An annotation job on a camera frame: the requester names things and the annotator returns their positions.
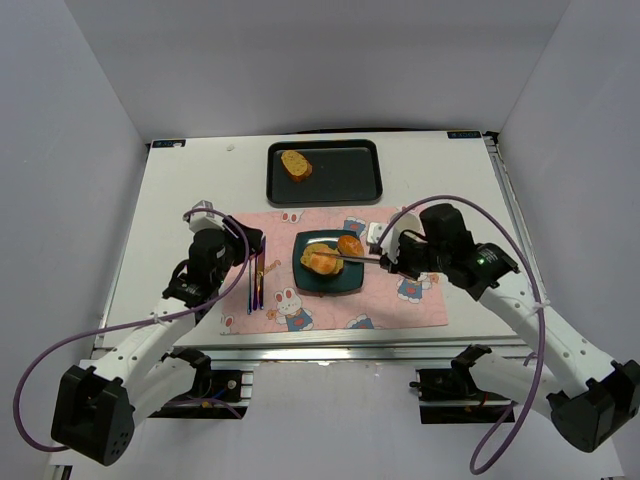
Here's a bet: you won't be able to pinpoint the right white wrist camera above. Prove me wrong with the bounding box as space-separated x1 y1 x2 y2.
366 222 391 251

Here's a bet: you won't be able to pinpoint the dark green square plate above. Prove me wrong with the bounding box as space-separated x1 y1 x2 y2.
292 229 364 294

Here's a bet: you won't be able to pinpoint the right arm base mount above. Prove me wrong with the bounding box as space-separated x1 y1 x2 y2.
409 344 514 425

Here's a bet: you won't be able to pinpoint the right blue table label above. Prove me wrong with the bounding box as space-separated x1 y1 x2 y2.
446 130 483 140

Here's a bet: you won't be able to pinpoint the toast slice with crust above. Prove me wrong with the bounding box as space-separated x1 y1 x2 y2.
300 243 344 277

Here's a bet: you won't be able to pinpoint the blue table label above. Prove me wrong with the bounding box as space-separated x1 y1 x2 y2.
151 139 186 149
446 130 483 140

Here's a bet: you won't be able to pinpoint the iridescent spoon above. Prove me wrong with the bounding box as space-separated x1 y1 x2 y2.
247 259 254 315

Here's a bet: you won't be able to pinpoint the black baking tray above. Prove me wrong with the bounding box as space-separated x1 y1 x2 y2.
266 139 383 207

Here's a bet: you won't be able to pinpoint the pink bunny placemat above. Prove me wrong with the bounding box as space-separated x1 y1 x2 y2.
218 207 448 335

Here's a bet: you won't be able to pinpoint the pale green mug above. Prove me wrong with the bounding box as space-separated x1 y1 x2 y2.
390 211 422 240

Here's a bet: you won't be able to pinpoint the left blue table label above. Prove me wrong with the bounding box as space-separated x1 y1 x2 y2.
151 139 186 149

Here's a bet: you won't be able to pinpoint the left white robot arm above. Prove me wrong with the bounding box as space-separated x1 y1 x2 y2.
51 213 264 466

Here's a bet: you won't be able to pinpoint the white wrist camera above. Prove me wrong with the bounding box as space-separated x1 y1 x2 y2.
366 222 391 251
183 200 224 234

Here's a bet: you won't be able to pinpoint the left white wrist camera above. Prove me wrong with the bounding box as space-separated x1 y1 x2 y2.
183 200 224 234

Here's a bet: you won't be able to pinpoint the metal food tongs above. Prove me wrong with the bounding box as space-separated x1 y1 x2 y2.
315 251 382 265

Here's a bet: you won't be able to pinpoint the round bun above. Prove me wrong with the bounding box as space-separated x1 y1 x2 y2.
308 252 342 276
337 235 364 257

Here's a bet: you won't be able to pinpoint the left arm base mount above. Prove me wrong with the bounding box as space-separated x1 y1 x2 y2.
150 347 253 420

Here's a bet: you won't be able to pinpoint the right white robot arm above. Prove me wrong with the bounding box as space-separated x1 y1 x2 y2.
367 203 639 453

